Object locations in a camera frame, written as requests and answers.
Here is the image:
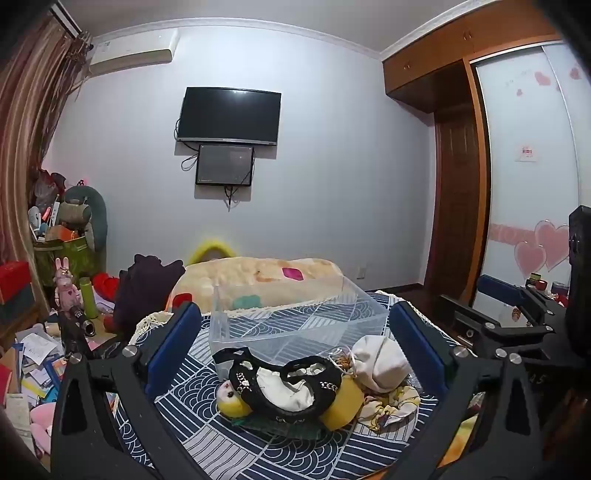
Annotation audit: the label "pink rabbit figure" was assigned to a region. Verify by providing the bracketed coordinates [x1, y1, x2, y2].
[53, 257, 83, 315]

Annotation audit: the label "green bottle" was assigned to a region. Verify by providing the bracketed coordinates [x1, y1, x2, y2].
[79, 276, 99, 319]

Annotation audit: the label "black tripod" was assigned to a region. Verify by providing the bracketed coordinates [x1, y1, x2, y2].
[56, 305, 99, 363]

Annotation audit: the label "pink heart stickers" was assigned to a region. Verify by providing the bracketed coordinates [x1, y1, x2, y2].
[514, 220, 571, 278]

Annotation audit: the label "green storage box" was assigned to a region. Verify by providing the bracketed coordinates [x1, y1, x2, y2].
[33, 237, 99, 289]

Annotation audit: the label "floral cloth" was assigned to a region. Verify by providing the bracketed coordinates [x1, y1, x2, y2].
[355, 385, 422, 433]

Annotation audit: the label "striped brown curtain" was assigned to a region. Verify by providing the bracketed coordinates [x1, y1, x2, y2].
[0, 14, 90, 296]

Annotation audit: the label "red cloth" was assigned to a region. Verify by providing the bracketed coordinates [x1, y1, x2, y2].
[91, 272, 122, 303]

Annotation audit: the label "black wall television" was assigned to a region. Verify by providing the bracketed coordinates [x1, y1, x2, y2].
[176, 86, 282, 147]

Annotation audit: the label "yellow plush toy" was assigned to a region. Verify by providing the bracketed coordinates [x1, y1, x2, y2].
[216, 376, 363, 431]

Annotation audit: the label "white air conditioner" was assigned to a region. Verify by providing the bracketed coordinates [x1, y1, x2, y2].
[88, 28, 181, 75]

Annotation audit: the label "yellow blanket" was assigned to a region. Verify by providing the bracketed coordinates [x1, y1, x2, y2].
[436, 392, 482, 468]

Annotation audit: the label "pink plush toy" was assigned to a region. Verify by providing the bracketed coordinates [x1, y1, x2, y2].
[28, 401, 58, 457]

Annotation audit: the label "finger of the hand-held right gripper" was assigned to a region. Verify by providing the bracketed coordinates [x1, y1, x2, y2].
[477, 274, 571, 326]
[438, 294, 557, 361]

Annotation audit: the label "red box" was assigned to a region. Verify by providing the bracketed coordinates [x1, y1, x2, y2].
[0, 261, 33, 305]

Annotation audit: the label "dark purple cloth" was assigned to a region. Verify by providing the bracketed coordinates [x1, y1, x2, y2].
[113, 254, 186, 334]

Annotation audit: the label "white lace cloth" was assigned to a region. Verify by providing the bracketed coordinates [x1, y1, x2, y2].
[128, 310, 177, 346]

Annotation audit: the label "brown wooden door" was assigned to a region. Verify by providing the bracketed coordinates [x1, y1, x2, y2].
[424, 113, 485, 303]

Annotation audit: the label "small black wall monitor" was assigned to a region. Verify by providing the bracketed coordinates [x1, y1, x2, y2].
[195, 143, 256, 187]

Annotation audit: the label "wooden wardrobe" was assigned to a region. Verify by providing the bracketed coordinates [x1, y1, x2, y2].
[381, 0, 591, 324]

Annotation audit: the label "fluffy beige blanket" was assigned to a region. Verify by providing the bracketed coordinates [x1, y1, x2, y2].
[167, 256, 346, 315]

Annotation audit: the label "white cloth hat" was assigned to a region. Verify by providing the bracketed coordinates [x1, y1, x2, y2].
[351, 335, 413, 394]

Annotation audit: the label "clear plastic storage box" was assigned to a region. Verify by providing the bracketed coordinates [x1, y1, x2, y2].
[208, 276, 391, 370]

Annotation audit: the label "yellow fluffy plush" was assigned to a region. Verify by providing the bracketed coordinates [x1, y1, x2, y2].
[187, 237, 237, 266]

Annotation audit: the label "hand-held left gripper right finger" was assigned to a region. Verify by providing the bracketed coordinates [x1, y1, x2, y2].
[383, 300, 544, 480]

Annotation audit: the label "grey-green plush toy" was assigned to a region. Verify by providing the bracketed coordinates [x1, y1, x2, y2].
[59, 185, 108, 252]

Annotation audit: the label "pile of papers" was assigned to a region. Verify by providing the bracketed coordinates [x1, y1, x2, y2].
[0, 323, 70, 411]

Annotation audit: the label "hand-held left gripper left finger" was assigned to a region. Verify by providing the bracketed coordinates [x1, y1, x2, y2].
[50, 302, 204, 480]

